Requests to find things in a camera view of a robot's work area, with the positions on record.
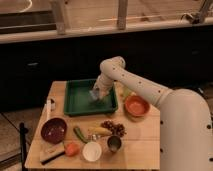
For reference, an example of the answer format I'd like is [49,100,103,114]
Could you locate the metal cup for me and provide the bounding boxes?
[107,136,122,152]

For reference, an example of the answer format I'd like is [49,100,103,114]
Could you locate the dark red bowl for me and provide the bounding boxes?
[41,118,67,144]

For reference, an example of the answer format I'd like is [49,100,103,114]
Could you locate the yellow banana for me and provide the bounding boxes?
[88,127,112,136]

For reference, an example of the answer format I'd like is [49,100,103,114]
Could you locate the orange carrot toy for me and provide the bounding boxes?
[65,142,80,157]

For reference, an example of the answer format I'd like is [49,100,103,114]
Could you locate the light green vegetable toy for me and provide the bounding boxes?
[123,86,132,101]

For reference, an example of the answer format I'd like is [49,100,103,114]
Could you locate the grey blue sponge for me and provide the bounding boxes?
[89,90,99,101]

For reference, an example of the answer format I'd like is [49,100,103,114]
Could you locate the green cucumber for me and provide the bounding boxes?
[73,126,88,143]

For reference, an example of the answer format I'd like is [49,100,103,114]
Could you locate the bunch of dark grapes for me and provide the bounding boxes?
[101,120,126,137]

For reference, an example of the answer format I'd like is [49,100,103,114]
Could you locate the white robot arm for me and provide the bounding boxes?
[94,56,213,171]

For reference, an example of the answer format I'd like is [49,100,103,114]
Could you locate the green plastic tray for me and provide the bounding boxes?
[64,79,118,117]

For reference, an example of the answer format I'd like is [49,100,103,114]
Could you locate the white spatula tool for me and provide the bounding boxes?
[46,99,55,120]

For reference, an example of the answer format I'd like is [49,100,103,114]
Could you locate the wooden block with knife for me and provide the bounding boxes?
[39,143,65,165]

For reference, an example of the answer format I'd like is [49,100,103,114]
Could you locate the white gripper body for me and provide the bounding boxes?
[92,75,114,100]

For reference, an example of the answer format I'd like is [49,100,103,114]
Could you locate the orange bowl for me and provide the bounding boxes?
[124,95,150,117]

